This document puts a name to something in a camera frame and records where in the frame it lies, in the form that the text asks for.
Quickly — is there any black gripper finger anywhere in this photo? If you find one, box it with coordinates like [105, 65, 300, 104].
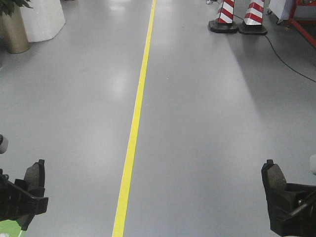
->
[264, 183, 316, 215]
[15, 213, 35, 231]
[0, 170, 48, 221]
[269, 206, 316, 237]

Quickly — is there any gold cylindrical planter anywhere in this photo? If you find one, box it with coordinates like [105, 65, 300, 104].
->
[0, 3, 30, 54]

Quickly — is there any striped traffic cone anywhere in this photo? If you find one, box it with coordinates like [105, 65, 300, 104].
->
[238, 0, 267, 35]
[208, 0, 238, 34]

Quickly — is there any grey brake pad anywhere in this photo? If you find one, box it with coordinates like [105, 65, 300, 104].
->
[261, 159, 287, 196]
[24, 159, 45, 197]

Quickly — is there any white foam block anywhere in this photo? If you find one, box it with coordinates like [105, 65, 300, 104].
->
[20, 0, 66, 42]

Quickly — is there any left striped traffic cone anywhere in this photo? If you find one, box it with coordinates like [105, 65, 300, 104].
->
[208, 0, 238, 34]

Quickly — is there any right striped traffic cone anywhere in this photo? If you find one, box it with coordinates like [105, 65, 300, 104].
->
[238, 0, 267, 35]

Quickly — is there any white side panel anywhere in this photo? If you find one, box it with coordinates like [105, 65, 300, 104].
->
[266, 0, 295, 25]

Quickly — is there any black floor cable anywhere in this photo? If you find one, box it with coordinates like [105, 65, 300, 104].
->
[233, 13, 316, 83]

